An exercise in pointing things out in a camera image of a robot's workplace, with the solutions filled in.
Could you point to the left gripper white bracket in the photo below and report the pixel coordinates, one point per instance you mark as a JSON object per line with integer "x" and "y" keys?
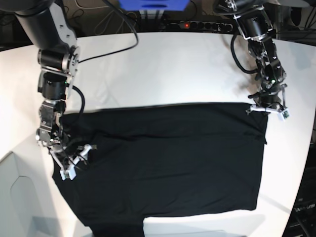
{"x": 270, "y": 102}

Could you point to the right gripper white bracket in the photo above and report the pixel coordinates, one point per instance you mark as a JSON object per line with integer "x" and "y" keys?
{"x": 69, "y": 164}

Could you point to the black T-shirt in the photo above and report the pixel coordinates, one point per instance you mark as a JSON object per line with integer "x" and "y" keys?
{"x": 164, "y": 161}

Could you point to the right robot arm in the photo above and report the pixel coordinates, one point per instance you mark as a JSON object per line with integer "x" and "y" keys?
{"x": 46, "y": 25}

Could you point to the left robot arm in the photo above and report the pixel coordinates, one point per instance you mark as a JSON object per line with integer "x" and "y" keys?
{"x": 254, "y": 25}

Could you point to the blue plastic box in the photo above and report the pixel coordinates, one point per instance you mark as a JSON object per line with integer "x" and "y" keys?
{"x": 170, "y": 5}

